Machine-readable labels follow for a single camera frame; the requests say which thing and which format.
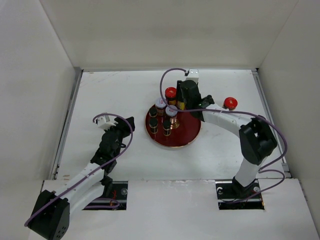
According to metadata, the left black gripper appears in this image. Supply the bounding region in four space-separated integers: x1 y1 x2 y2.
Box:
103 117 134 158

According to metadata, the red-lid sauce jar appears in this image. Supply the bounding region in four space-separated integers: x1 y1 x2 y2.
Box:
165 87 177 106
222 97 238 111

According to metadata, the small black-cap spice bottle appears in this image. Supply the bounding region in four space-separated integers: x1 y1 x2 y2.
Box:
148 107 158 118

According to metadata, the white-lid jar with red label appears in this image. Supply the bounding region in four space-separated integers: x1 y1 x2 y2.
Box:
154 97 167 117

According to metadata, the beige-cap dark sauce bottle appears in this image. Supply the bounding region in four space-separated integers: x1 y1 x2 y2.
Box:
176 97 186 111

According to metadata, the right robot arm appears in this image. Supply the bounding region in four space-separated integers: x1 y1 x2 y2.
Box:
176 80 278 198

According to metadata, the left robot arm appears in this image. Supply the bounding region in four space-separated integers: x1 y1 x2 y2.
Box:
24 113 135 240

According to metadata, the round red tray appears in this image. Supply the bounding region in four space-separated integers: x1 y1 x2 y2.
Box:
144 105 202 148

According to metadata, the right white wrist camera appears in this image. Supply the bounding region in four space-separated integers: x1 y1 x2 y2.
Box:
184 69 199 84

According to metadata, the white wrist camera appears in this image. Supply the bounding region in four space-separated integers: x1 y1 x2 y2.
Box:
184 69 199 84
95 115 116 131

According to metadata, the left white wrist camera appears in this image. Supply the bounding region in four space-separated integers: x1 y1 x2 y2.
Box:
95 115 116 131

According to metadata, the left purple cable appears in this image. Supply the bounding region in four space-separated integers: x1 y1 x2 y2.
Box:
23 112 134 227

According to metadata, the purple cable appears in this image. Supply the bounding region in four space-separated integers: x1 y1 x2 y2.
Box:
23 112 134 227
159 67 288 204

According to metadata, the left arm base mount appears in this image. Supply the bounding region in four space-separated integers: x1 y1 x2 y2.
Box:
84 181 129 211

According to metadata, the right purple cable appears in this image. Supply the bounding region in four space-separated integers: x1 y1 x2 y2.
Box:
159 67 288 204

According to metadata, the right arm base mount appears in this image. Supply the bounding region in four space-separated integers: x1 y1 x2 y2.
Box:
215 180 265 210

